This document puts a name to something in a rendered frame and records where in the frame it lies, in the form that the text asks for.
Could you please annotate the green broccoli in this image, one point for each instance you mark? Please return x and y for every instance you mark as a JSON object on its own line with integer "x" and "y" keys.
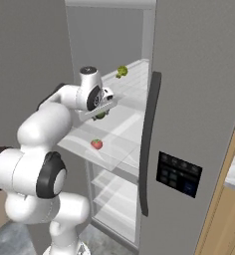
{"x": 122, "y": 71}

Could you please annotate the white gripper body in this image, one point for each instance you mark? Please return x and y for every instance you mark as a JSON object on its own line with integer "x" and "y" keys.
{"x": 98, "y": 109}

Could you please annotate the small clear glass fridge shelf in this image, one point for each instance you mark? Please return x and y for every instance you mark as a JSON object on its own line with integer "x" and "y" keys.
{"x": 132, "y": 78}

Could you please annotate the large clear glass fridge shelf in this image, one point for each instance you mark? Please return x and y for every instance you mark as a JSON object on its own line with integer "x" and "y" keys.
{"x": 122, "y": 132}

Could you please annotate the grey closed fridge door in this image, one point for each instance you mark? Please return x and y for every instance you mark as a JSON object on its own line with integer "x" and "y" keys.
{"x": 195, "y": 83}

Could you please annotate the light wooden cabinet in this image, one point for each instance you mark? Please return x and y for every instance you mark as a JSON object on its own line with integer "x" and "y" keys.
{"x": 224, "y": 219}

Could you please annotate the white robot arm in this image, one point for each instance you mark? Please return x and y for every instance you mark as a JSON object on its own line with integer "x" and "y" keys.
{"x": 43, "y": 132}

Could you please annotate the grey open fridge door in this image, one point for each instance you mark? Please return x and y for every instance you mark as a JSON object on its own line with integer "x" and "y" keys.
{"x": 26, "y": 43}

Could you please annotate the dark green avocado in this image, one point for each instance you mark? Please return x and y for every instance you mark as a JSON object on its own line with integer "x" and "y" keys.
{"x": 100, "y": 115}

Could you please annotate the clear fridge drawer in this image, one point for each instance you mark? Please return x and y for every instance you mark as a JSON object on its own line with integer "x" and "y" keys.
{"x": 117, "y": 202}

